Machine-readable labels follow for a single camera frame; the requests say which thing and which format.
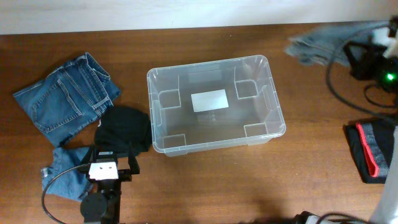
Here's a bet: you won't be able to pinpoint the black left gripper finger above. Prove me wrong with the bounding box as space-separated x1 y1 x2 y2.
81 144 95 164
128 143 140 174

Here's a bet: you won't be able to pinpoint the light blue jeans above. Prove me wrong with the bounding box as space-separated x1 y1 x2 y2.
285 21 386 67

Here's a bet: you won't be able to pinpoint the black red garment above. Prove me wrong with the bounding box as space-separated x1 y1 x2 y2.
343 119 395 184

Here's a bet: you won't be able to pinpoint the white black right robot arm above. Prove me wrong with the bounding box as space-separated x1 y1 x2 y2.
287 41 397 223

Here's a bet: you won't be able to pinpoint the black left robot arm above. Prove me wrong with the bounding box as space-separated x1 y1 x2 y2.
79 145 140 224

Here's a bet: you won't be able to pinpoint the medium blue denim garment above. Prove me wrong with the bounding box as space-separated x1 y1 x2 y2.
41 147 93 202

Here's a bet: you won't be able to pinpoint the dark blue folded jeans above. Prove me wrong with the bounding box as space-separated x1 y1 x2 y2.
12 52 121 147

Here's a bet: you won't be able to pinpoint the clear plastic storage bin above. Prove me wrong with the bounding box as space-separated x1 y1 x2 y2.
147 55 287 157

